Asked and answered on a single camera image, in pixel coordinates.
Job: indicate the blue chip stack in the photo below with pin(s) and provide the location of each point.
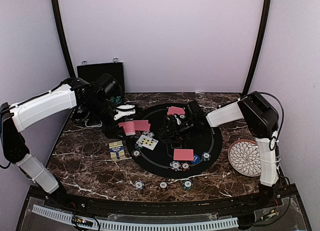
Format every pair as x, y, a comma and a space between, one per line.
139, 185

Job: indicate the round black poker mat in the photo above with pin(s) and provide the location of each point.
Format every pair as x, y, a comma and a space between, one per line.
157, 161

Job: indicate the green chip row right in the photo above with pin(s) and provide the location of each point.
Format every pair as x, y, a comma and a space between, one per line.
118, 100

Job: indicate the green-blue 50 chip stack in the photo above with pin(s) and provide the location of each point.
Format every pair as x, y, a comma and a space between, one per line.
187, 184

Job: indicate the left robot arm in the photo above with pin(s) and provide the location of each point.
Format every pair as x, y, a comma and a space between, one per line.
70, 93

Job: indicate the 50 chips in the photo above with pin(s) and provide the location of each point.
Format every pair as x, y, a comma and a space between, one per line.
206, 156

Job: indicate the orange 100 chip stack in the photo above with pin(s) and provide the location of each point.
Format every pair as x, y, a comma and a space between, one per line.
163, 185

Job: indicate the green chip row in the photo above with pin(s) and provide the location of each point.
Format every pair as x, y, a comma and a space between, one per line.
118, 100
112, 99

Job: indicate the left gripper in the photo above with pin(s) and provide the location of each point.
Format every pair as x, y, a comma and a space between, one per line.
110, 131

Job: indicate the red card deck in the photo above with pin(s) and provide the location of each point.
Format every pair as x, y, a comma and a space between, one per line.
117, 151

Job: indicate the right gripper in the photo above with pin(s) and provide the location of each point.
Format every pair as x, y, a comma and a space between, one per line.
171, 126

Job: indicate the face-up spade card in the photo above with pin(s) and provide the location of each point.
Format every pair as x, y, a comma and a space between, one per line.
147, 142

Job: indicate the green chip row left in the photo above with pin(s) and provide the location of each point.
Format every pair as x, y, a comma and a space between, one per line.
112, 99

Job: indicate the black poker chip case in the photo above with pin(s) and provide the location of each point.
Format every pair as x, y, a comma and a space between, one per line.
100, 73

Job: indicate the blue small blind button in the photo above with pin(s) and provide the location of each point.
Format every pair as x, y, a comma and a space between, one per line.
196, 159

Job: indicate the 100 chips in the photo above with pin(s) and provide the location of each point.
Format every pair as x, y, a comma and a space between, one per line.
136, 153
185, 166

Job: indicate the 10 chips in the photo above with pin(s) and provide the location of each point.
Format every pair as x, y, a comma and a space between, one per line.
175, 166
150, 134

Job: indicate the red-backed playing card deck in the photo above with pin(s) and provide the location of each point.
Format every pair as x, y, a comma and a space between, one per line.
128, 127

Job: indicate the white cable duct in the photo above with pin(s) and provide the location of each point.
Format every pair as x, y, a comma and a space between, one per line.
121, 222

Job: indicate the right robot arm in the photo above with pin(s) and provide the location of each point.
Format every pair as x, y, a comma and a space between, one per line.
262, 119

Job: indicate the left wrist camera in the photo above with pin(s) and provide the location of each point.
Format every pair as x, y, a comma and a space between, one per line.
124, 110

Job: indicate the floral patterned plate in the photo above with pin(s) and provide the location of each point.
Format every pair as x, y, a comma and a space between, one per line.
244, 157

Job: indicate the card dealt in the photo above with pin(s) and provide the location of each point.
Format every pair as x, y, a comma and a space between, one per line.
176, 110
183, 154
145, 127

